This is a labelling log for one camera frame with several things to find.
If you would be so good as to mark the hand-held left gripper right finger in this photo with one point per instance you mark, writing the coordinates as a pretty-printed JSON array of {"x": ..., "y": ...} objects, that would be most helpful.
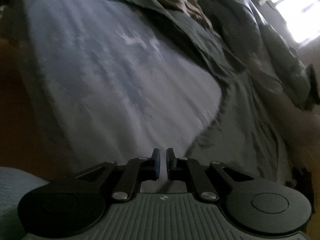
[{"x": 170, "y": 162}]

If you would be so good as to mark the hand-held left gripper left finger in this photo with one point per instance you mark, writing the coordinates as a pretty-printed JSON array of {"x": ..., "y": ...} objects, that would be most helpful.
[{"x": 157, "y": 162}]

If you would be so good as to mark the blue-grey printed duvet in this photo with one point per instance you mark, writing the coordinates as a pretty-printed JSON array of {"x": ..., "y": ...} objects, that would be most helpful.
[{"x": 257, "y": 100}]

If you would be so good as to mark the blue garment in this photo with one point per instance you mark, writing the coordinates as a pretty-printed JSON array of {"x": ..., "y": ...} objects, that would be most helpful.
[{"x": 190, "y": 35}]

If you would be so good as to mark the light blue knit cloth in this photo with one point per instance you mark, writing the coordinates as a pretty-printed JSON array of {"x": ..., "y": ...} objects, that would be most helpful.
[{"x": 15, "y": 192}]

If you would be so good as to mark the grey-green blanket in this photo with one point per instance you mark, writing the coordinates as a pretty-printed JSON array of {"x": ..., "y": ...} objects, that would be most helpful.
[{"x": 285, "y": 55}]

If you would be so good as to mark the barred window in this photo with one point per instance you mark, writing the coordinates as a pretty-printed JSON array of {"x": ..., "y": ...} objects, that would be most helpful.
[{"x": 300, "y": 12}]

